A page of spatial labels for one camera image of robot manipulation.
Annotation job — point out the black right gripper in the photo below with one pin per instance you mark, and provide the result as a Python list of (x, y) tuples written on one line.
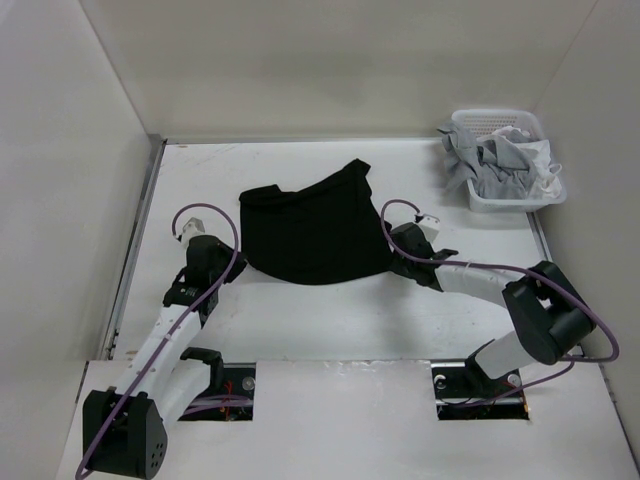
[(396, 266)]

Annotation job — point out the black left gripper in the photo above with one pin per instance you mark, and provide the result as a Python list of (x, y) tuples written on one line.
[(228, 252)]

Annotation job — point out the black tank top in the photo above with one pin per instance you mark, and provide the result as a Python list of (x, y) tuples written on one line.
[(326, 233)]

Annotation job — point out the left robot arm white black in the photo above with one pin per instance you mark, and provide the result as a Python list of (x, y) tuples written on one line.
[(125, 427)]

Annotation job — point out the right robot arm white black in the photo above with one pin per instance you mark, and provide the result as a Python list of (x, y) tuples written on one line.
[(546, 326)]

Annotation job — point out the grey tank top in basket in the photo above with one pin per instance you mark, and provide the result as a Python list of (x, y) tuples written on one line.
[(495, 167)]

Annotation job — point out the white tank top in basket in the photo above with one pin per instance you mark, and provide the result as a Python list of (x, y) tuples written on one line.
[(546, 183)]

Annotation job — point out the white plastic laundry basket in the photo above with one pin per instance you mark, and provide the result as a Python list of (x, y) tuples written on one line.
[(482, 123)]

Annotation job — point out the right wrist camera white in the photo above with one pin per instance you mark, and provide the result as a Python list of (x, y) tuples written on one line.
[(429, 225)]

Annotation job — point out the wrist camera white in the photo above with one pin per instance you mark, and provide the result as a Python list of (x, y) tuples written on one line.
[(429, 225), (194, 227)]

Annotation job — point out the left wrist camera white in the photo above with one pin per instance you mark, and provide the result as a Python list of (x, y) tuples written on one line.
[(194, 227)]

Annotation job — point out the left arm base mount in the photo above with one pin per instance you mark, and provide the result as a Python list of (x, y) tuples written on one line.
[(229, 396)]

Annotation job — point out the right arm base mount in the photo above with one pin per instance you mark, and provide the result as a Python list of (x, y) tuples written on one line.
[(462, 394)]

